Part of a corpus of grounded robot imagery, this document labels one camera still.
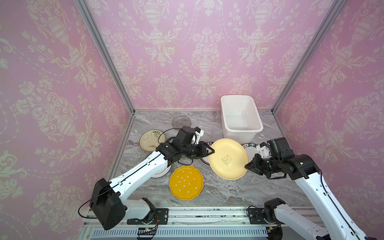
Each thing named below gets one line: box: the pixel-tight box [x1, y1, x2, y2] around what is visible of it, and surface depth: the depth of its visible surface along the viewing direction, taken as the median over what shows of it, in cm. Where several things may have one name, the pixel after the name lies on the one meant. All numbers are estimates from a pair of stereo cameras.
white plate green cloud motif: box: [150, 165, 172, 179], surface depth 89 cm
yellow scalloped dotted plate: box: [169, 165, 204, 201], surface depth 87 cm
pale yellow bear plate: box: [208, 138, 249, 180], surface depth 73 cm
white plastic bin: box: [220, 95, 264, 145], surface depth 109 cm
